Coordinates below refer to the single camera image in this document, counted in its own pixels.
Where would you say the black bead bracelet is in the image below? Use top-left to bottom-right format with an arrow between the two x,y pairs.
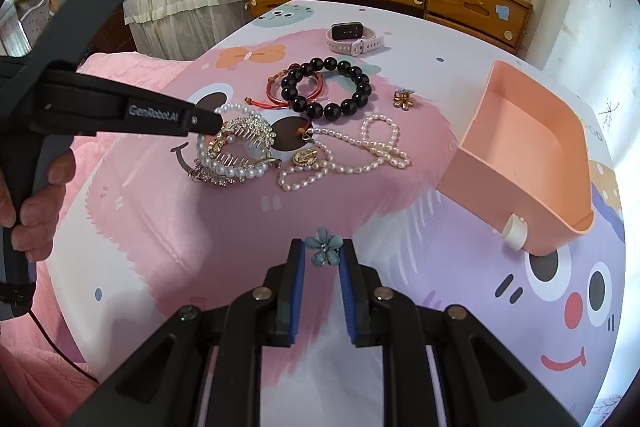
278,56 -> 373,122

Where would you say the white floral curtain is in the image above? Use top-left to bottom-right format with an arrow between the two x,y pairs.
520,0 -> 639,164

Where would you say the red string bracelet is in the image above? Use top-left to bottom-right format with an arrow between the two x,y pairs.
244,72 -> 327,111

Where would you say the pink smartwatch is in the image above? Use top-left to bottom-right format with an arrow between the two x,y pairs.
326,22 -> 384,56

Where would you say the pearl necklace with pendant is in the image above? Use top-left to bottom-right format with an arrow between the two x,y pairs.
278,112 -> 414,193

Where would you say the gold flower brooch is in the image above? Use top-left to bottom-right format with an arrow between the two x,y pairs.
393,89 -> 414,110

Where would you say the pearl rhinestone hair claw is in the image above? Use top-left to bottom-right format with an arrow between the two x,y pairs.
190,103 -> 282,187

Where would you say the pink plastic tray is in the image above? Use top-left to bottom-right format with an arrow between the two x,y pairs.
437,61 -> 594,257

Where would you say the teal flower brooch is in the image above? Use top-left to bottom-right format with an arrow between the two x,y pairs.
304,227 -> 344,268

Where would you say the cartoon printed table mat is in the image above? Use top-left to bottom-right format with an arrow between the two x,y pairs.
48,1 -> 625,421

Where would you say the person's left hand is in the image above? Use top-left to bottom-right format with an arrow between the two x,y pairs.
0,148 -> 76,262

